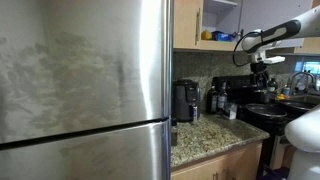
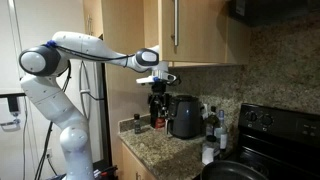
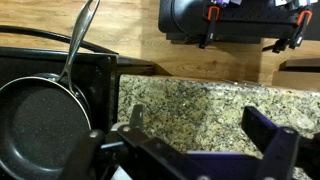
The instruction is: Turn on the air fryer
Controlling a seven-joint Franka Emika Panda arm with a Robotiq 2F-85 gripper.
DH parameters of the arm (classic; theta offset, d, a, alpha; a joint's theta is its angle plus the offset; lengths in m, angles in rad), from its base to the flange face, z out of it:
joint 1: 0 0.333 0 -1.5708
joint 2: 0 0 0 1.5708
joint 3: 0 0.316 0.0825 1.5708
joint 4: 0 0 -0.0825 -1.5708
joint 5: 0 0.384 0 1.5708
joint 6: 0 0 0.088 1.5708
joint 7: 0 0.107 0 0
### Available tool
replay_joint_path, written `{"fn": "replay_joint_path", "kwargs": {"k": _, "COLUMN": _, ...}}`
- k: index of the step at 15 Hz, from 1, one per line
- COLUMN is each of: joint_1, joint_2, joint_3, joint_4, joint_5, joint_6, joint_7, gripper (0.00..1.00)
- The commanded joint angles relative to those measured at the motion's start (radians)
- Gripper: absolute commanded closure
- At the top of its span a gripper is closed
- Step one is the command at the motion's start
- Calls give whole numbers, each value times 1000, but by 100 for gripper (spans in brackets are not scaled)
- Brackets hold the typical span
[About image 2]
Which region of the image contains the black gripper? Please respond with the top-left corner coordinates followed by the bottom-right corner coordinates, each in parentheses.
top-left (152, 82), bottom-right (166, 94)

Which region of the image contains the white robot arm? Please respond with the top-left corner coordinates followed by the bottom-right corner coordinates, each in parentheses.
top-left (19, 31), bottom-right (176, 180)

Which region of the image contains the black and red protein bag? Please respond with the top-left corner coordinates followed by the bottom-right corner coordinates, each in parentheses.
top-left (148, 93), bottom-right (171, 127)

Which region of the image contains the small dark spice bottle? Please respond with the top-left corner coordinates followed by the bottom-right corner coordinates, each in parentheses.
top-left (134, 114), bottom-right (141, 134)

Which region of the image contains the light wood upper cabinet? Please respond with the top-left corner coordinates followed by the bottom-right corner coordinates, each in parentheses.
top-left (83, 0), bottom-right (251, 67)

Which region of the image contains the dark green glass bottle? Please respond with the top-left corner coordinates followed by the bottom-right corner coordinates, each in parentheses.
top-left (206, 106), bottom-right (218, 136)

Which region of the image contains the stainless steel refrigerator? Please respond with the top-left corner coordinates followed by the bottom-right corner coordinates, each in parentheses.
top-left (78, 61), bottom-right (104, 162)

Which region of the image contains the small white salt container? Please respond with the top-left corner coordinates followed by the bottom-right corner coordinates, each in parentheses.
top-left (202, 135), bottom-right (219, 165)

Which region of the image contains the clear bottle with blue cap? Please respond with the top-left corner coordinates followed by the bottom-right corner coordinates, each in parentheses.
top-left (215, 110), bottom-right (228, 150)

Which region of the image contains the light wood base cabinet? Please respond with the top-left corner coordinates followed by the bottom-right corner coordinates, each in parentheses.
top-left (122, 143), bottom-right (156, 180)

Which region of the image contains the black frying pan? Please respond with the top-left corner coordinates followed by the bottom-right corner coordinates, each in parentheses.
top-left (200, 160), bottom-right (268, 180)

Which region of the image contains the black range hood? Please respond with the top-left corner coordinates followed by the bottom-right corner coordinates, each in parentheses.
top-left (228, 0), bottom-right (320, 27)

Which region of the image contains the black electric stove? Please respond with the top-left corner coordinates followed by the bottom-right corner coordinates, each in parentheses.
top-left (227, 103), bottom-right (320, 180)

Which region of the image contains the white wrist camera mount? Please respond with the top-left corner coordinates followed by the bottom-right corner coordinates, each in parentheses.
top-left (136, 70), bottom-right (177, 84)

